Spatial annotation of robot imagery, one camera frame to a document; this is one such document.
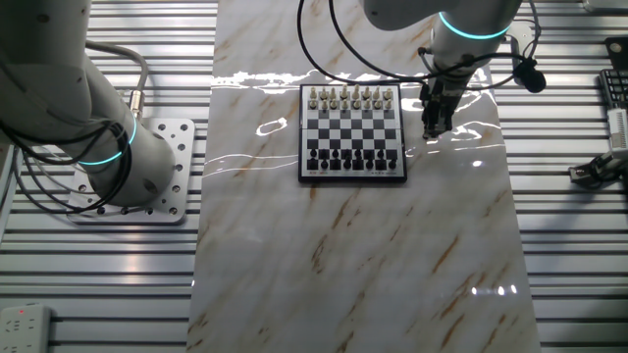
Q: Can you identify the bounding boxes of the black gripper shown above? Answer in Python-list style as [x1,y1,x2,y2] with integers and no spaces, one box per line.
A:
[420,81,465,134]

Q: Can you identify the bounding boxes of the black white folding chessboard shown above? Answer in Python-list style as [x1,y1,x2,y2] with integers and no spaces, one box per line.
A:
[297,81,408,184]

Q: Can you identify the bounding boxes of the white marble pattern sheet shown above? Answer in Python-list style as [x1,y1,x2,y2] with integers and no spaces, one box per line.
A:
[184,0,542,353]

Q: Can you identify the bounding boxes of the black clamp tool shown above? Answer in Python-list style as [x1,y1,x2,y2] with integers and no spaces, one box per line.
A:
[567,149,628,190]

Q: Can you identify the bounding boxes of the black keyboard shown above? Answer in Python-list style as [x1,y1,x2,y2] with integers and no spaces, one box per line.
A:
[599,68,628,110]

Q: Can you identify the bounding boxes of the grey metal bar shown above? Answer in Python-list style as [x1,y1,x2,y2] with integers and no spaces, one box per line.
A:
[582,0,628,14]

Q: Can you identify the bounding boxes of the aluminium strut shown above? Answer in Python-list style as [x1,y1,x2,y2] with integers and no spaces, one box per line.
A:
[0,141,15,241]

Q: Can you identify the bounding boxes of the white power strip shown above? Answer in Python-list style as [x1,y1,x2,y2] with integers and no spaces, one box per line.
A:
[0,302,54,353]

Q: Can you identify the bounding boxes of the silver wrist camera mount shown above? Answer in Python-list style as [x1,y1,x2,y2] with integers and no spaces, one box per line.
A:
[507,19,536,65]

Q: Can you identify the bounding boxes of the black mount plate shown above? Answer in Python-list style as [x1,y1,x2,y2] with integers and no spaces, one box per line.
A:
[603,36,628,71]

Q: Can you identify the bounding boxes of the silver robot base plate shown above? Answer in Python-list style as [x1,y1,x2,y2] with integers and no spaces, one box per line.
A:
[66,117,196,226]

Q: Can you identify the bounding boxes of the grey cable with metal plug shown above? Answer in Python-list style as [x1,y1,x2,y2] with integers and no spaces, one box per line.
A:
[81,39,150,122]

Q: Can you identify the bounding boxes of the black cable loop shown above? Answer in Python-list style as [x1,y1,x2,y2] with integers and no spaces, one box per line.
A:
[0,121,133,217]

